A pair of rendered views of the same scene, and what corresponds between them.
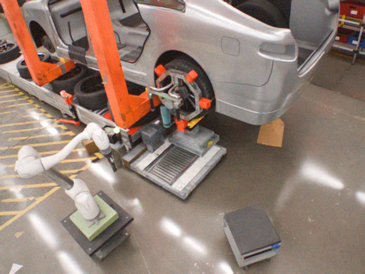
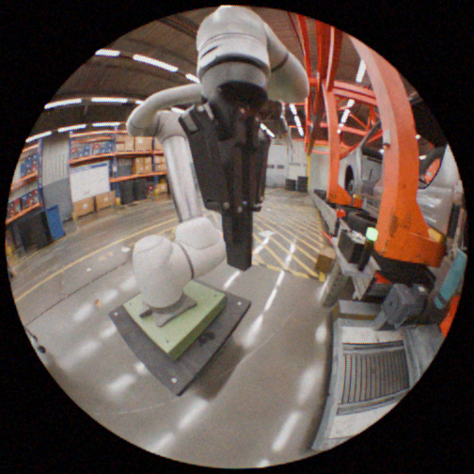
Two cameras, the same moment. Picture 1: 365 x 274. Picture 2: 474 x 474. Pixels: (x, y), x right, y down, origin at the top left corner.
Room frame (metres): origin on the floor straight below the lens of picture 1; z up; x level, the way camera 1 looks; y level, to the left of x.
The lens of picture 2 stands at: (1.66, 0.46, 0.80)
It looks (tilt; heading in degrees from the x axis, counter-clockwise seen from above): 23 degrees down; 71
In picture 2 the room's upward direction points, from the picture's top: straight up
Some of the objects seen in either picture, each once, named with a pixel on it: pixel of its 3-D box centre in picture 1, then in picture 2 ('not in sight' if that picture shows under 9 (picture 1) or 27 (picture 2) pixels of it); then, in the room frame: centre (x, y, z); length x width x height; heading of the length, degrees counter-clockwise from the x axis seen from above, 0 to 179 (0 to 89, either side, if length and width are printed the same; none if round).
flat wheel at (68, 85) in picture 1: (69, 78); (352, 213); (4.19, 1.69, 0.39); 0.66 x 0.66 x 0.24
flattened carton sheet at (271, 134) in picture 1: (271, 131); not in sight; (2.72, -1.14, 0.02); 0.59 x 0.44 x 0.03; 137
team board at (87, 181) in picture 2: not in sight; (90, 192); (-1.65, 4.83, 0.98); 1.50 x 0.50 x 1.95; 43
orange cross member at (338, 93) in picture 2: not in sight; (391, 115); (4.91, 1.10, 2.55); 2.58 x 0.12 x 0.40; 137
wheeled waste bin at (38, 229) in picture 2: not in sight; (40, 229); (-3.22, 3.43, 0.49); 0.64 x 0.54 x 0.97; 123
